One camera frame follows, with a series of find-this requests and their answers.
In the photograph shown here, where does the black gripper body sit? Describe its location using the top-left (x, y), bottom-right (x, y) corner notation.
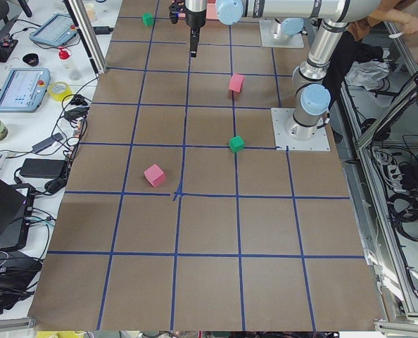
top-left (184, 0), bottom-right (207, 28)

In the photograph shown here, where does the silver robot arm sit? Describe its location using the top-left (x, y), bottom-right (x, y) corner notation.
top-left (215, 0), bottom-right (379, 141)
top-left (274, 18), bottom-right (304, 40)

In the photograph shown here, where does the pink plastic bin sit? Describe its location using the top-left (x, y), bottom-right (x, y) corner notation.
top-left (184, 0), bottom-right (217, 20)

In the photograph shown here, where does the green foam cube far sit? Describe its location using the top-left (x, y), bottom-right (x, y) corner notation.
top-left (141, 12), bottom-right (154, 27)

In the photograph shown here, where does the pink foam cube centre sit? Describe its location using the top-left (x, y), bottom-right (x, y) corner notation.
top-left (229, 73), bottom-right (245, 93)

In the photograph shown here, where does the pink foam cube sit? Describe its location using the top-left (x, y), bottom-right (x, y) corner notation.
top-left (229, 73), bottom-right (245, 93)
top-left (144, 164), bottom-right (165, 187)

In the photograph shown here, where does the green foam cube near base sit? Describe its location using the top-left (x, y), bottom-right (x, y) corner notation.
top-left (229, 135), bottom-right (245, 154)

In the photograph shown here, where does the clear squeeze bottle red cap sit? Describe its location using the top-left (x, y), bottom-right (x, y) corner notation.
top-left (58, 47), bottom-right (82, 81)

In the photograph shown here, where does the teach pendant far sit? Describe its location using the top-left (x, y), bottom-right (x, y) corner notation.
top-left (30, 13), bottom-right (77, 47)

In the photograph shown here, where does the teach pendant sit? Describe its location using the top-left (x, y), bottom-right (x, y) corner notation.
top-left (30, 13), bottom-right (77, 47)
top-left (0, 68), bottom-right (51, 113)

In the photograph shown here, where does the pink foam cube outer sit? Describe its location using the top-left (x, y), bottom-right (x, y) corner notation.
top-left (144, 164), bottom-right (165, 187)

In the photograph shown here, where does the yellow tape roll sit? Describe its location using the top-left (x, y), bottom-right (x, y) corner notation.
top-left (47, 82), bottom-right (73, 102)

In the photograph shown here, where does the person in background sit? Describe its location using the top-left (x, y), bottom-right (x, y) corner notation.
top-left (327, 0), bottom-right (418, 117)

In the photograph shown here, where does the teach pendant near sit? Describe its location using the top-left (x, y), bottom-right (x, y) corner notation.
top-left (0, 68), bottom-right (51, 113)

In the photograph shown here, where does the black power adapter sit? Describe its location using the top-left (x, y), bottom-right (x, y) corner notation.
top-left (20, 158), bottom-right (65, 179)

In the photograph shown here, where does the black laptop computer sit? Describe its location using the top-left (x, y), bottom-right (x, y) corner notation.
top-left (0, 180), bottom-right (34, 252)

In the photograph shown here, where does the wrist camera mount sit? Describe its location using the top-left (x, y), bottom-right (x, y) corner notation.
top-left (168, 0), bottom-right (185, 25)

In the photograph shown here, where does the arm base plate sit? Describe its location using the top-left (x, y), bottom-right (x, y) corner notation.
top-left (259, 18), bottom-right (304, 49)
top-left (271, 108), bottom-right (330, 151)

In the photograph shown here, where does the aluminium frame post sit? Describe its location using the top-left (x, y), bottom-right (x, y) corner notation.
top-left (63, 0), bottom-right (107, 75)

